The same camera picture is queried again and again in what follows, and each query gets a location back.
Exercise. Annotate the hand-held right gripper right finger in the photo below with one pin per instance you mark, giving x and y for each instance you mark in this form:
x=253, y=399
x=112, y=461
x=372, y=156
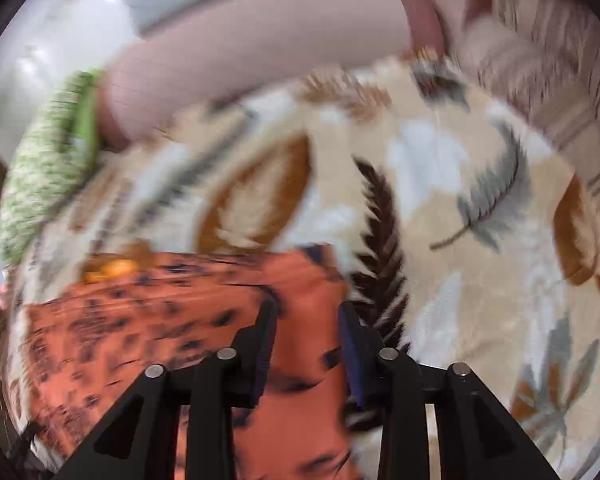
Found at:
x=352, y=355

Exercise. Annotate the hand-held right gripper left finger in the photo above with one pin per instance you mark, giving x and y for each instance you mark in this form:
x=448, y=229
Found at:
x=262, y=355

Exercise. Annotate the orange floral shirt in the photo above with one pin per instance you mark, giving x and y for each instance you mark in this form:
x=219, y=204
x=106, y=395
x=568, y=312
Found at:
x=155, y=320

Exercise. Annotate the leaf print blanket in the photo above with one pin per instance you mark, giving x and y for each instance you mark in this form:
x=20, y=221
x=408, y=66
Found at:
x=455, y=185

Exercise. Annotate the green patterned pillow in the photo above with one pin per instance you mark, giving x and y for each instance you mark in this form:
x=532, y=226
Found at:
x=40, y=160

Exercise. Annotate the striped floral cushion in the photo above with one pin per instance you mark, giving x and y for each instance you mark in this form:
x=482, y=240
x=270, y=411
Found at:
x=555, y=60

